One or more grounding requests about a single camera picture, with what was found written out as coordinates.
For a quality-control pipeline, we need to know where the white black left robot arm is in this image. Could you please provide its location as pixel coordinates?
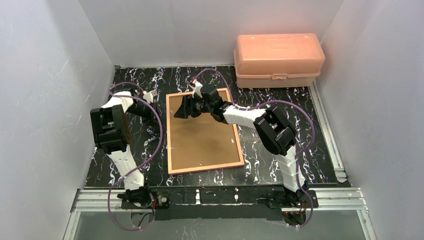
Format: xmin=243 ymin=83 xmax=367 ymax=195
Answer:
xmin=90 ymin=90 xmax=154 ymax=206

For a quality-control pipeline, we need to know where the pink wooden picture frame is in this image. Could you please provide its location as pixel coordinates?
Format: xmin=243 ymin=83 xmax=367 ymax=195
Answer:
xmin=165 ymin=87 xmax=246 ymax=176

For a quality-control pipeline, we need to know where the pink plastic storage box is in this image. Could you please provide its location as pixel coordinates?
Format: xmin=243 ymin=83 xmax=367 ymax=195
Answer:
xmin=233 ymin=33 xmax=325 ymax=89

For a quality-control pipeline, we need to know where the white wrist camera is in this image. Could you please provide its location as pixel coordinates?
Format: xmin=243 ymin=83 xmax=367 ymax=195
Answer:
xmin=189 ymin=78 xmax=203 ymax=98
xmin=142 ymin=89 xmax=158 ymax=104

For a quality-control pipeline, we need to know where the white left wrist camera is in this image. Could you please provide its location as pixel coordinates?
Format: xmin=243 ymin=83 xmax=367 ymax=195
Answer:
xmin=142 ymin=89 xmax=158 ymax=104

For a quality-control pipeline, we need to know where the brown cardboard backing board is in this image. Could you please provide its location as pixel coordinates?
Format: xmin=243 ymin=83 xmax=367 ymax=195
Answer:
xmin=169 ymin=91 xmax=242 ymax=171

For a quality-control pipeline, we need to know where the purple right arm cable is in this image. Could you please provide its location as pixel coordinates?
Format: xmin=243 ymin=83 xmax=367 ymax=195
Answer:
xmin=191 ymin=68 xmax=316 ymax=229

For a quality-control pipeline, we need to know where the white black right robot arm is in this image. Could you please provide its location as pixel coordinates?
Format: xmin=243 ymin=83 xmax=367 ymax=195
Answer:
xmin=173 ymin=89 xmax=308 ymax=206

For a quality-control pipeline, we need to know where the aluminium mounting rail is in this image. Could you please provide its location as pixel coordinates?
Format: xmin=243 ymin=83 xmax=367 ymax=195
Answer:
xmin=71 ymin=186 xmax=369 ymax=212

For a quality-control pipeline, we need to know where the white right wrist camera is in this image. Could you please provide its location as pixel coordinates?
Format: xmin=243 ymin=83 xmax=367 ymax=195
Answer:
xmin=189 ymin=78 xmax=203 ymax=98

